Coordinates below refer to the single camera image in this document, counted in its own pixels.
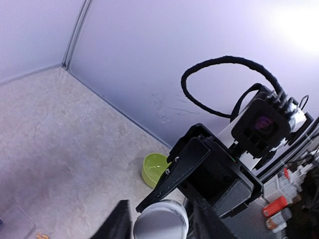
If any clear plastic pill organizer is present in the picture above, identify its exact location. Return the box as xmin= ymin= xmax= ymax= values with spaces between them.
xmin=0 ymin=205 xmax=36 ymax=239

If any grey background bottle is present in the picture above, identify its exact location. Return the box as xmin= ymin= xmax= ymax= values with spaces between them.
xmin=266 ymin=208 xmax=292 ymax=230

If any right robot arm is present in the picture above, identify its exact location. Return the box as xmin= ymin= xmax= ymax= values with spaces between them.
xmin=136 ymin=83 xmax=319 ymax=218

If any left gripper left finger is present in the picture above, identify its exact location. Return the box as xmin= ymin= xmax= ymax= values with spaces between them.
xmin=90 ymin=200 xmax=132 ymax=239

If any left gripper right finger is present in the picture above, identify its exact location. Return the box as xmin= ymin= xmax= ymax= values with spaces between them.
xmin=190 ymin=198 xmax=239 ymax=239

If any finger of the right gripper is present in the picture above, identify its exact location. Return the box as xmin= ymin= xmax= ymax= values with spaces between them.
xmin=136 ymin=138 xmax=211 ymax=213

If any right aluminium frame post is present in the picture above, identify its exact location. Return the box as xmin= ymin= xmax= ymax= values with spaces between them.
xmin=61 ymin=0 xmax=93 ymax=71

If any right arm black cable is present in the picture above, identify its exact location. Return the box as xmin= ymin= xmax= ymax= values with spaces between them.
xmin=180 ymin=56 xmax=287 ymax=118

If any white pill bottle with cap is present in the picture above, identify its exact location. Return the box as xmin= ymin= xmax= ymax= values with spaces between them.
xmin=133 ymin=199 xmax=189 ymax=239

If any green plastic bowl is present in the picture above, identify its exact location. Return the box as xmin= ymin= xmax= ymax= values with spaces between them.
xmin=141 ymin=153 xmax=170 ymax=189

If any orange cap background bottle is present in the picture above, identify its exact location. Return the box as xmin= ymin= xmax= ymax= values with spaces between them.
xmin=262 ymin=196 xmax=288 ymax=218

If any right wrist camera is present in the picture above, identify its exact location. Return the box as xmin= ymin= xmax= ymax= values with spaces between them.
xmin=231 ymin=99 xmax=291 ymax=158

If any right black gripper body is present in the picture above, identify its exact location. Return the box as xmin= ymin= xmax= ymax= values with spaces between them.
xmin=168 ymin=123 xmax=263 ymax=219

